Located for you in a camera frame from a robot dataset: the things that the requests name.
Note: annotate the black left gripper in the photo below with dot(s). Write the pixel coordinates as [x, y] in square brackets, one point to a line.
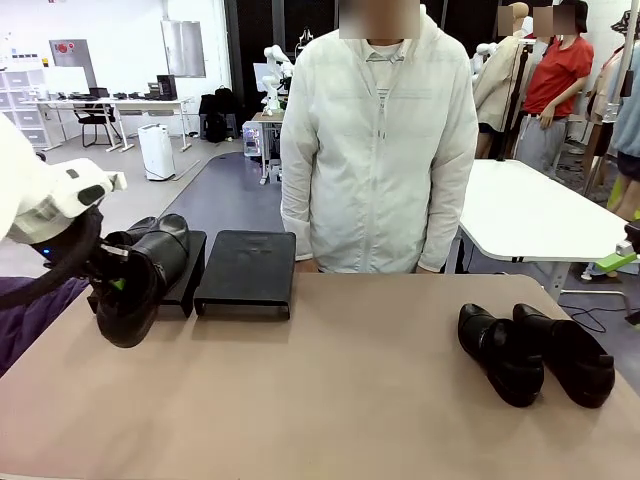
[75, 260]

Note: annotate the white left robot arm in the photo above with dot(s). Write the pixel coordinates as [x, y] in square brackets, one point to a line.
[15, 170]

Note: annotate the person's left forearm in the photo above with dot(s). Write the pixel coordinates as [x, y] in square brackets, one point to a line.
[442, 230]

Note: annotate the person's right forearm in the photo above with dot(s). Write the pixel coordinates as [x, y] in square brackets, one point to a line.
[297, 225]

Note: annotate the black metal shoe stand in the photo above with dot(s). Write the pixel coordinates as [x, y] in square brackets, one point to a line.
[250, 270]
[177, 295]

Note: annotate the blue jeans legs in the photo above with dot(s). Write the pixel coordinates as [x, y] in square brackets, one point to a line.
[597, 270]

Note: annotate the purple cloth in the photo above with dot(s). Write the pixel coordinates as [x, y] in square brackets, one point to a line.
[30, 325]

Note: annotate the white side table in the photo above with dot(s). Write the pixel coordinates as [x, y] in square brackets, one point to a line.
[525, 210]

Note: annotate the white air purifier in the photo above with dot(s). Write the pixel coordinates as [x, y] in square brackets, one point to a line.
[156, 150]

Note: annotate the black office chair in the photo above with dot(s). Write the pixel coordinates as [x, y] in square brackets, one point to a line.
[95, 116]

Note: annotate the long white desk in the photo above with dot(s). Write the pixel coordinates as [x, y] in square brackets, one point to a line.
[150, 101]

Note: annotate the white drawer unit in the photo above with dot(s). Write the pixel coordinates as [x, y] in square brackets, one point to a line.
[25, 117]

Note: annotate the black backpack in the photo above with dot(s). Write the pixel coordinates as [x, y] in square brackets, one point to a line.
[217, 115]

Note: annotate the computer case with lights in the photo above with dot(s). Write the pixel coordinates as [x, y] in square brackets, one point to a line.
[252, 140]

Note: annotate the black box on desk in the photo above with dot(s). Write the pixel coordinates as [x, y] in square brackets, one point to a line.
[166, 86]

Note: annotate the black tripod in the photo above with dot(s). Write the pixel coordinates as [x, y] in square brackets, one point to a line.
[515, 100]

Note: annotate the grey panel with red button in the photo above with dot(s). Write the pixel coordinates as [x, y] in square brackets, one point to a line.
[75, 60]

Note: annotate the black hat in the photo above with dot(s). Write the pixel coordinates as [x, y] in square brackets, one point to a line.
[631, 22]

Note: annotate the small white background robot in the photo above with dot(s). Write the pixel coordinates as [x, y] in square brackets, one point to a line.
[274, 52]

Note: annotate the person in white jacket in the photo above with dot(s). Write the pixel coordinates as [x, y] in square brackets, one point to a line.
[375, 150]

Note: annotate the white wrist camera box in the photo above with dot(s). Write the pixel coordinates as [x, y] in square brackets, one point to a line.
[107, 182]

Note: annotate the wooden top pedestal table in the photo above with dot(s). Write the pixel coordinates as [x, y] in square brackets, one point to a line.
[265, 116]

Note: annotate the grey metal wall panel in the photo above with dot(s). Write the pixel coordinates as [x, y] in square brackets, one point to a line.
[182, 47]

